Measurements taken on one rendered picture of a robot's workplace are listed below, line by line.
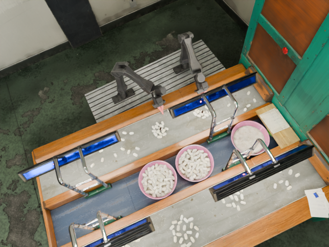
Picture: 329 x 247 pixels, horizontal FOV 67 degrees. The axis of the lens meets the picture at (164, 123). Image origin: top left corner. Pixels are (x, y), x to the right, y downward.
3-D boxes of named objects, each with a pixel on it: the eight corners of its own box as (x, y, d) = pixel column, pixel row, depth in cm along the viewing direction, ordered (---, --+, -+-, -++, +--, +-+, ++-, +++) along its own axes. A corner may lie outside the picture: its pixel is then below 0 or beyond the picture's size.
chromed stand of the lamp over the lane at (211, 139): (196, 124, 195) (198, 93, 155) (219, 114, 197) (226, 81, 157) (207, 144, 187) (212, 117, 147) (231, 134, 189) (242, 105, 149)
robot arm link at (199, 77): (208, 80, 175) (204, 63, 172) (197, 84, 175) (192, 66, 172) (203, 79, 187) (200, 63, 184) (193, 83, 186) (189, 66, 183)
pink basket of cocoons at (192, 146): (168, 166, 182) (167, 162, 174) (193, 142, 189) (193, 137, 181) (195, 192, 173) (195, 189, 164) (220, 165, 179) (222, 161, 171)
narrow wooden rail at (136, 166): (50, 204, 180) (41, 201, 170) (267, 108, 198) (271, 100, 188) (51, 211, 178) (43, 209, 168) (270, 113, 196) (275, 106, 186)
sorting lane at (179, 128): (37, 164, 188) (36, 164, 186) (248, 75, 205) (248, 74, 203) (45, 202, 175) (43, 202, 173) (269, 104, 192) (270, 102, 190)
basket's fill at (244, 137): (226, 135, 188) (227, 132, 183) (252, 123, 190) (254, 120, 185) (242, 160, 178) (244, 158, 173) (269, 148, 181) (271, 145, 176)
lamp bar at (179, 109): (167, 109, 162) (166, 104, 155) (251, 74, 168) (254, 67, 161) (172, 119, 158) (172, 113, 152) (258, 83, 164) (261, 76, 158)
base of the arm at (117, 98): (133, 88, 206) (130, 83, 209) (111, 99, 204) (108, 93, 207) (135, 94, 214) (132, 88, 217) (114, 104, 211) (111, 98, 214)
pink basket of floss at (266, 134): (224, 151, 184) (225, 146, 175) (235, 121, 193) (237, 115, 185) (260, 164, 177) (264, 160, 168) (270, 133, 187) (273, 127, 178)
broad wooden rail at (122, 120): (44, 157, 205) (32, 149, 189) (238, 75, 223) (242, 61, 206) (47, 169, 200) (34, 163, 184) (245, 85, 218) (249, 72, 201)
